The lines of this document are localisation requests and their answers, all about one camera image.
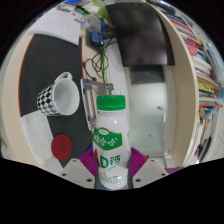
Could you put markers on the open white booklet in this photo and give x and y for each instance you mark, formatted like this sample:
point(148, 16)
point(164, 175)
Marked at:
point(36, 133)

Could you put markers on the black desk mat red edge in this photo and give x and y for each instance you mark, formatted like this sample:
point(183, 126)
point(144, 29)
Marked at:
point(50, 63)

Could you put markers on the grey metal laptop stand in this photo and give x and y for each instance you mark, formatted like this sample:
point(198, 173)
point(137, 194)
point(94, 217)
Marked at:
point(87, 103)

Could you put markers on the flat round red coaster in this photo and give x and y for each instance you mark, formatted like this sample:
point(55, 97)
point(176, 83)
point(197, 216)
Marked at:
point(61, 147)

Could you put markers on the purple pennant flag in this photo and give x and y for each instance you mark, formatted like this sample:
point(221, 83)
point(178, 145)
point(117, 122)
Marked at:
point(173, 170)

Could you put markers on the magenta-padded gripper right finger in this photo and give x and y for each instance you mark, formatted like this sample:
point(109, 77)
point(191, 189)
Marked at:
point(150, 171)

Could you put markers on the shelf unit with books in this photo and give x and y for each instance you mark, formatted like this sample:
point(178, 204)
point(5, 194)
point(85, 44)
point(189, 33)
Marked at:
point(203, 73)

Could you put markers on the white drink bottle green cap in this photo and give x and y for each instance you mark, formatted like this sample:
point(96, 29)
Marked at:
point(111, 133)

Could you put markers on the black white checkered mug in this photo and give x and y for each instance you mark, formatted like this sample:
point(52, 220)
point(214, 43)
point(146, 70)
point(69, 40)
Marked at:
point(65, 98)

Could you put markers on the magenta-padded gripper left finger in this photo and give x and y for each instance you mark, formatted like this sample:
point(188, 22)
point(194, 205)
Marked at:
point(75, 171)

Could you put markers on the white notebook paper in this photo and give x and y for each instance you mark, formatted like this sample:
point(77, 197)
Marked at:
point(58, 25)

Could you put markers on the black computer monitor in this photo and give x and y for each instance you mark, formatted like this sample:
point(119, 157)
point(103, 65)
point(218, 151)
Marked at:
point(140, 33)

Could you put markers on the small blue box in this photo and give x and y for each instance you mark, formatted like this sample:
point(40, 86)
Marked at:
point(96, 38)

